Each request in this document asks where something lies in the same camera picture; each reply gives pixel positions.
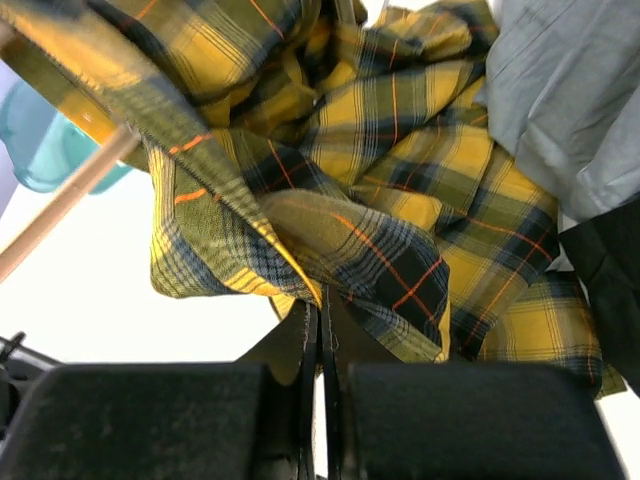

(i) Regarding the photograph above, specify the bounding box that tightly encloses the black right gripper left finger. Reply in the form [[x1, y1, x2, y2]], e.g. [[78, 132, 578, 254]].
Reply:
[[1, 302, 319, 479]]

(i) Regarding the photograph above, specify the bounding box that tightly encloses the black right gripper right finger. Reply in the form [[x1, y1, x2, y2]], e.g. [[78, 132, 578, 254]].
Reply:
[[319, 288, 624, 479]]

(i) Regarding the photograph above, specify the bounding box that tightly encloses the yellow plaid shirt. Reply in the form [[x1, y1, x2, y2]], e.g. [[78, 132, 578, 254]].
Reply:
[[1, 1, 625, 396]]

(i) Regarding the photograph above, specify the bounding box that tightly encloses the black shirt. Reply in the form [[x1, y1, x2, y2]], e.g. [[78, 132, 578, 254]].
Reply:
[[559, 199, 639, 393]]

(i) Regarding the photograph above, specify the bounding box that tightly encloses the grey shirt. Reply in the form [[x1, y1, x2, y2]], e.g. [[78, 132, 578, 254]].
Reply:
[[481, 1, 639, 222]]

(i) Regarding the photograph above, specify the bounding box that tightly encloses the teal plastic tub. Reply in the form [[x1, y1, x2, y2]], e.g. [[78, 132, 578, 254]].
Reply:
[[0, 79, 134, 196]]

